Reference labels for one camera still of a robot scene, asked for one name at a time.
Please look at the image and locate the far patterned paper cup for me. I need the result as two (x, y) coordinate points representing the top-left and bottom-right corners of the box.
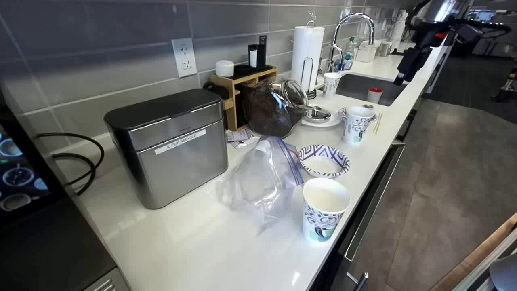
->
(323, 74), (341, 98)

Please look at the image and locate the clear zip plastic bag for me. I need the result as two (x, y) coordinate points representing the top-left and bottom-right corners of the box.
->
(217, 137), (304, 225)

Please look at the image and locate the middle patterned paper cup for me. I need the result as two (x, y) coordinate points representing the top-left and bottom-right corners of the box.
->
(343, 106), (377, 146)

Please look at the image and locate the stainless steel countertop bin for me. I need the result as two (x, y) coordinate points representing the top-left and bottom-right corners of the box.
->
(104, 90), (228, 209)

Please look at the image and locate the kitchen sink basin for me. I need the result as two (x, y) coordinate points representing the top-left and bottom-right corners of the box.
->
(336, 75), (404, 107)

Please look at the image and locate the white wall power outlet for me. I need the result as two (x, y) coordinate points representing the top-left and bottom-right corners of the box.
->
(171, 38), (197, 78)

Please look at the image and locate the near patterned paper cup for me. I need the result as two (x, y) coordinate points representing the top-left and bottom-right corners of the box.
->
(302, 179), (351, 243)

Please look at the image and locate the patterned paper cup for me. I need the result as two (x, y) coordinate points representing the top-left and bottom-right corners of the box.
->
(302, 179), (351, 243)
(323, 74), (341, 98)
(343, 106), (377, 146)

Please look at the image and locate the wooden countertop organizer rack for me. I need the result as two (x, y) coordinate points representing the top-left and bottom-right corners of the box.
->
(210, 65), (278, 132)

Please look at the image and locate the chrome kitchen faucet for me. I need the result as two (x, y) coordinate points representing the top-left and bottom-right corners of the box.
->
(330, 12), (377, 67)

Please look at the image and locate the glass jar of coffee beans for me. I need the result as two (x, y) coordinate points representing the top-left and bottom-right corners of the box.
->
(244, 80), (307, 138)

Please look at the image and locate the small white container on rack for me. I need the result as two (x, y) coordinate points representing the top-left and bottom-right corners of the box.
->
(215, 61), (235, 78)

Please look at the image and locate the white paper towel roll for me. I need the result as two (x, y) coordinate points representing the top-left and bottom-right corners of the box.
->
(291, 27), (325, 93)

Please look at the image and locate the white jar lid with knob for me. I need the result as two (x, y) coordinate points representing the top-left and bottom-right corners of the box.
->
(302, 107), (341, 128)

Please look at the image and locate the black power cable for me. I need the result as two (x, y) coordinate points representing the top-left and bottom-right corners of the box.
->
(34, 132), (107, 198)

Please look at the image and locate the empty blue patterned paper bowl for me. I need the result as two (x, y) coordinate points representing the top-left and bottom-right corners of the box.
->
(298, 145), (351, 180)

